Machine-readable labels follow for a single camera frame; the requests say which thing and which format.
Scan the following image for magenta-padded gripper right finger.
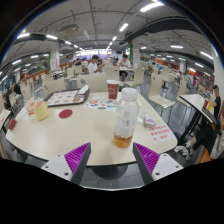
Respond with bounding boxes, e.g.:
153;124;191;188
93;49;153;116
132;142;184;186

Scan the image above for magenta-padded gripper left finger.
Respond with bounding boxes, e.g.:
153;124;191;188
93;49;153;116
40;142;92;185

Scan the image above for clear bottle with amber drink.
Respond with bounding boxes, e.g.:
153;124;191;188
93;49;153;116
113;87;140;149

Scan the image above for white table sign red text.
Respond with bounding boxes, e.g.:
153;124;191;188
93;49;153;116
146;123;177;144

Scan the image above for clear plastic bag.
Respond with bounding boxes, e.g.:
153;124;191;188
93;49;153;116
138;109;158;129

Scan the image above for flat round red coaster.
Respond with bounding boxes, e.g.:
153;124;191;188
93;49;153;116
58;108;74;120

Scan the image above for person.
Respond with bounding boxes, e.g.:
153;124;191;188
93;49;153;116
174;109;224;161
117;54;133;81
13;81;24;101
211;84;223;118
87;54;105;75
4;87;14;109

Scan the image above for yellow cup with pink inside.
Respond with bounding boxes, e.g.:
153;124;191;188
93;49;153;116
33;100;50;122

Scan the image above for crumpled food wrapper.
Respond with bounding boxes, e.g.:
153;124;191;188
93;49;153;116
23;98;38;116

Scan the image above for cream dining table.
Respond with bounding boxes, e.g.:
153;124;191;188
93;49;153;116
179;93;218;144

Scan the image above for cream chairs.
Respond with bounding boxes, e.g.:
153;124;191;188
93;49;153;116
19;63;198;118

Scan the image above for cream chair with round hole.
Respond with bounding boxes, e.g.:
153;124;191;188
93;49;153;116
41;77;67;98
76;72;108;94

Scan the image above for white paper napkin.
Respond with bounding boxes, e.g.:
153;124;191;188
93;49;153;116
77;84;90;95

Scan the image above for red paper cup with lid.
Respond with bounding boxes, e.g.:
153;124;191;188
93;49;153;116
106;79;121;101

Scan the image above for ceiling air conditioner unit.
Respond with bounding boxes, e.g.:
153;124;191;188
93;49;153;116
60;23;81;35

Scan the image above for ceiling lights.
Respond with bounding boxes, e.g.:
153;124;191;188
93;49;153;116
0;1;214;81

